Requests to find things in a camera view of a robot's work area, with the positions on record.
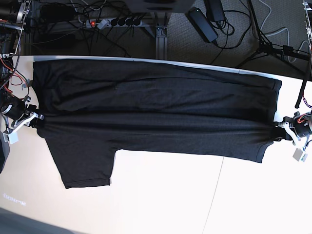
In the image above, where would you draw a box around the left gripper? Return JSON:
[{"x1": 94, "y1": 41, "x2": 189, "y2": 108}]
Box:
[{"x1": 273, "y1": 112, "x2": 312, "y2": 146}]

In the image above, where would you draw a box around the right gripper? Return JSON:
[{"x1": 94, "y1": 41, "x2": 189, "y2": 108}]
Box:
[{"x1": 0, "y1": 97, "x2": 45, "y2": 134}]

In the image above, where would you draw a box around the dark grey T-shirt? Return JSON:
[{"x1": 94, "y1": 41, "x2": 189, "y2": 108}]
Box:
[{"x1": 32, "y1": 59, "x2": 282, "y2": 189}]

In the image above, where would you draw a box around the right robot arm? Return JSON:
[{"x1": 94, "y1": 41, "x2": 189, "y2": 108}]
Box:
[{"x1": 0, "y1": 0, "x2": 44, "y2": 137}]

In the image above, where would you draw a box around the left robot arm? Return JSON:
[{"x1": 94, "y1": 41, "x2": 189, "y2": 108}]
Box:
[{"x1": 279, "y1": 0, "x2": 312, "y2": 147}]

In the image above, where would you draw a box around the black object at left edge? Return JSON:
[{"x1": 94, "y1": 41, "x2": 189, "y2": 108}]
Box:
[{"x1": 0, "y1": 135, "x2": 10, "y2": 173}]

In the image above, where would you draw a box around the black tripod stand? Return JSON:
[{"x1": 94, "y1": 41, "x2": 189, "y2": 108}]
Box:
[{"x1": 236, "y1": 0, "x2": 312, "y2": 68}]

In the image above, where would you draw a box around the grey power strip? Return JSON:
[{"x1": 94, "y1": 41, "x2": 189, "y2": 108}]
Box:
[{"x1": 82, "y1": 17, "x2": 143, "y2": 30}]

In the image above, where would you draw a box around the black power adapter brick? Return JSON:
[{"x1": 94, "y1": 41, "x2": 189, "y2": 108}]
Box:
[{"x1": 186, "y1": 7, "x2": 218, "y2": 43}]

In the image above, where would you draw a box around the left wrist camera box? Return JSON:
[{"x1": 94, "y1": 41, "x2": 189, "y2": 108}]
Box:
[{"x1": 292, "y1": 148, "x2": 308, "y2": 162}]

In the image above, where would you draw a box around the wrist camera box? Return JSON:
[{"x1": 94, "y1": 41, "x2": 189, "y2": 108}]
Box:
[
  {"x1": 292, "y1": 148, "x2": 308, "y2": 162},
  {"x1": 3, "y1": 132, "x2": 19, "y2": 144}
]

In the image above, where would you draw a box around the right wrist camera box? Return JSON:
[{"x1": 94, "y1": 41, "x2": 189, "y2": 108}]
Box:
[{"x1": 3, "y1": 132, "x2": 19, "y2": 144}]

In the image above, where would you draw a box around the grey cable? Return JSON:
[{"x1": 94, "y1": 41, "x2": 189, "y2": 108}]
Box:
[{"x1": 253, "y1": 0, "x2": 312, "y2": 71}]

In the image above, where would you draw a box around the aluminium frame post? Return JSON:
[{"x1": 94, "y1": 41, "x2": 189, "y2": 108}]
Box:
[{"x1": 142, "y1": 12, "x2": 172, "y2": 60}]

